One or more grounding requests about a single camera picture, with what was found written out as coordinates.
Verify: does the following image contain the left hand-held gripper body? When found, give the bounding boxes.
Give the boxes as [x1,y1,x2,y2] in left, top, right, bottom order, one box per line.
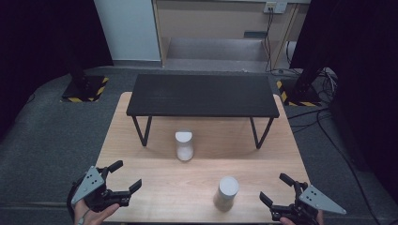
[70,166,130,214]

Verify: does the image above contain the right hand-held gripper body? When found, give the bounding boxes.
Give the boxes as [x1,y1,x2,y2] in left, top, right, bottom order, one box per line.
[271,181,347,225]

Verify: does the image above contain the jar of brown powder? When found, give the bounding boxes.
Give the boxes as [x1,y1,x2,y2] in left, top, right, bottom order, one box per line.
[213,175,239,213]

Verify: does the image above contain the jar of white powder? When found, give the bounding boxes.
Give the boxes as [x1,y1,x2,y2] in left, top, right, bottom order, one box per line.
[175,129,194,162]

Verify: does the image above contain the black shelf with metal legs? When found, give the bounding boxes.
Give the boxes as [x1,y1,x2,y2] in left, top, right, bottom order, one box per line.
[126,73,281,150]

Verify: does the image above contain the person's right hand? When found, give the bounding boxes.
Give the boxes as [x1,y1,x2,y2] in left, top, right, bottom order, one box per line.
[280,209,325,225]

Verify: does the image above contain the person's left hand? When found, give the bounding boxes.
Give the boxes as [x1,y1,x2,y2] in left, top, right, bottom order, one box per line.
[73,201,120,225]

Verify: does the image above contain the black stand with striped base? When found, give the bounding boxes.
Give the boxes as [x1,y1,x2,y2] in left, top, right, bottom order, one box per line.
[60,52,110,103]
[276,67,323,108]

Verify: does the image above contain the white panel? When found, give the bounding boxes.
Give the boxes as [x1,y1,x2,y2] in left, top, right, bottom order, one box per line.
[93,0,161,62]

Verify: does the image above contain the dark curtain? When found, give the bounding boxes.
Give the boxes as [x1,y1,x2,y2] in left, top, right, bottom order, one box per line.
[0,0,115,140]
[289,0,398,203]

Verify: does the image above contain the small dark box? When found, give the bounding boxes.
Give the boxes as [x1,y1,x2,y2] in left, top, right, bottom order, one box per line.
[243,30,268,39]

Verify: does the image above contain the light wooden cabinet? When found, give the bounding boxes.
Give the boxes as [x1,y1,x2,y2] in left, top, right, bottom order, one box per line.
[152,0,312,72]

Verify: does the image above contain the left hand-held gripper black cable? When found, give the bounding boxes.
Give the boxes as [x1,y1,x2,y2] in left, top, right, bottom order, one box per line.
[66,179,79,221]

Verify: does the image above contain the grey wrist cord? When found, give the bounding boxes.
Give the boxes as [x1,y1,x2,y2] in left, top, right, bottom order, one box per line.
[77,208,91,225]

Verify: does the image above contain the long black floor cable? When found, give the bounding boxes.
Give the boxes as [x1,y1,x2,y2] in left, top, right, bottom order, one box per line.
[285,107,378,225]

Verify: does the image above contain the tangle of cables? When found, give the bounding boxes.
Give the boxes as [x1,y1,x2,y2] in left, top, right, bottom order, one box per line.
[314,67,340,106]

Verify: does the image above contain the black socket cables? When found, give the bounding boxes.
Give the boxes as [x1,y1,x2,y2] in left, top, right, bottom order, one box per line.
[264,11,276,73]

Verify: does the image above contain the white wall socket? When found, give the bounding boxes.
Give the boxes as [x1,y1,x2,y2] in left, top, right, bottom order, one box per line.
[263,1,287,15]

